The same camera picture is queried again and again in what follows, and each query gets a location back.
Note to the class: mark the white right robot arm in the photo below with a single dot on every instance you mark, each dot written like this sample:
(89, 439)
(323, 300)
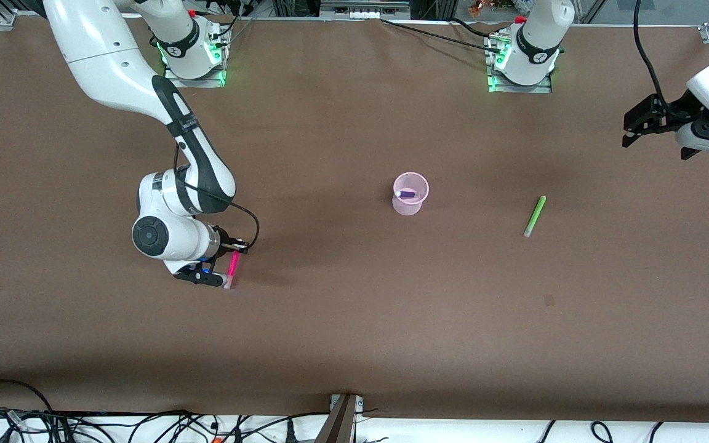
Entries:
(108, 61)

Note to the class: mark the metal table edge bracket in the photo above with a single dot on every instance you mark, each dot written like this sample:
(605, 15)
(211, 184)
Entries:
(339, 424)

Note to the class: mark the purple marker pen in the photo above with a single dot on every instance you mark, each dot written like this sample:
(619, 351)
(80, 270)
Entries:
(407, 194)

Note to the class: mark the pink plastic cup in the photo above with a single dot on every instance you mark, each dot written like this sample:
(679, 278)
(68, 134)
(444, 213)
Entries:
(410, 208)

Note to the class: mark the pink marker pen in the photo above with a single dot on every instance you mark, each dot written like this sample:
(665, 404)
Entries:
(232, 267)

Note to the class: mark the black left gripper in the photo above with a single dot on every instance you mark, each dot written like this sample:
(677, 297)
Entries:
(664, 115)

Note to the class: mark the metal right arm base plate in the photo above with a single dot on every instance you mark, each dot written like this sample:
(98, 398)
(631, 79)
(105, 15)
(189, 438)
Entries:
(173, 83)

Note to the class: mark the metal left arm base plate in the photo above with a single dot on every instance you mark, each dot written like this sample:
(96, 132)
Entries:
(542, 90)

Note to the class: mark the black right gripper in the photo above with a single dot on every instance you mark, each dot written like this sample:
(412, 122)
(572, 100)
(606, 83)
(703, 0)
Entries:
(223, 241)

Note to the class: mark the silver power strip box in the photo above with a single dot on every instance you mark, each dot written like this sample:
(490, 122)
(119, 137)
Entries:
(364, 9)

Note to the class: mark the green marker pen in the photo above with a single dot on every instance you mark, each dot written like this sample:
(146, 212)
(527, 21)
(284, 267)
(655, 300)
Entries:
(536, 215)

